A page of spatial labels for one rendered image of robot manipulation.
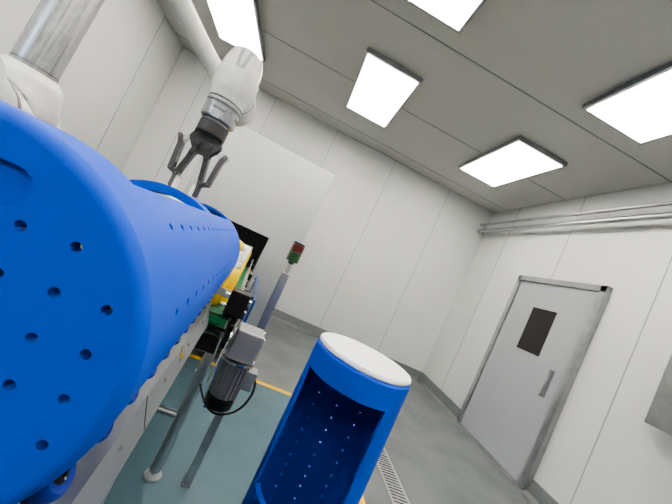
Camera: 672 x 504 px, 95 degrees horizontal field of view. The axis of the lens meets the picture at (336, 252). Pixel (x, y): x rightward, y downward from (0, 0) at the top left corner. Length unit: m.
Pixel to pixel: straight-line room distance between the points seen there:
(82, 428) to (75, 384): 0.03
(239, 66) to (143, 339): 0.78
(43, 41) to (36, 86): 0.12
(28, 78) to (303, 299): 4.71
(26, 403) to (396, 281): 5.52
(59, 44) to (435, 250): 5.48
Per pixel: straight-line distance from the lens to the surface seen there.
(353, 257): 5.43
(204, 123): 0.90
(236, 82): 0.92
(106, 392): 0.27
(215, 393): 1.37
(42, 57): 1.22
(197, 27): 1.11
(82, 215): 0.25
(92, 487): 0.53
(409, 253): 5.72
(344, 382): 0.80
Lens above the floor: 1.23
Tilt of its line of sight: 3 degrees up
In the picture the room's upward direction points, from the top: 25 degrees clockwise
